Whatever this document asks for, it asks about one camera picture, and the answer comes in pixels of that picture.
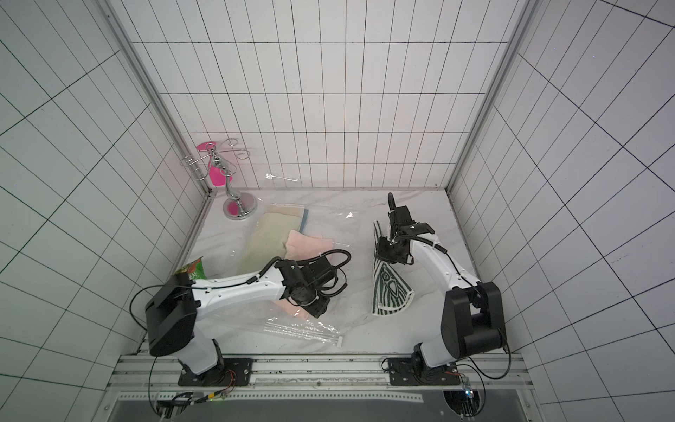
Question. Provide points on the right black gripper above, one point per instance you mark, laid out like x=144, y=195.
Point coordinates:
x=388, y=251

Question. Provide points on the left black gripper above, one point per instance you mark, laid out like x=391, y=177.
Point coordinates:
x=318, y=309

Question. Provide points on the pink towel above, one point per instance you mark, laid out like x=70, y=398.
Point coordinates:
x=301, y=247

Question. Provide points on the green striped Doraemon towel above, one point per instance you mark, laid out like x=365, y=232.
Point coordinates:
x=391, y=293

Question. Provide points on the light green towel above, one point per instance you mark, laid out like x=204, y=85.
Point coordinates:
x=267, y=241

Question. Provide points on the clear plastic vacuum bag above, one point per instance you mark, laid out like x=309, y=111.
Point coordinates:
x=268, y=317

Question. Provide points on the blue and cream towel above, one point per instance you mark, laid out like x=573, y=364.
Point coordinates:
x=291, y=215

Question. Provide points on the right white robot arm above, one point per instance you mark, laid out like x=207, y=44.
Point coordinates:
x=472, y=318

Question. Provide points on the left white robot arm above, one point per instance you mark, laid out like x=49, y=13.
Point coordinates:
x=173, y=313

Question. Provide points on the colourful snack packet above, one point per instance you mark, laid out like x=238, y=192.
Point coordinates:
x=195, y=270

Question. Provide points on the pink plastic cup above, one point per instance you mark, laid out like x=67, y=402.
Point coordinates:
x=218, y=170

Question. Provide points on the chrome cup holder stand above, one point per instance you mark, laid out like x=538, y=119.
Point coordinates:
x=238, y=205

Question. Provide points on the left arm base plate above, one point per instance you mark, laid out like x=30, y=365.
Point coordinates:
x=229, y=372

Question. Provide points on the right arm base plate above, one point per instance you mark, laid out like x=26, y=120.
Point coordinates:
x=412, y=372

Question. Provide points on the aluminium mounting rail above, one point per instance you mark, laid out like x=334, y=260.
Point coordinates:
x=318, y=372

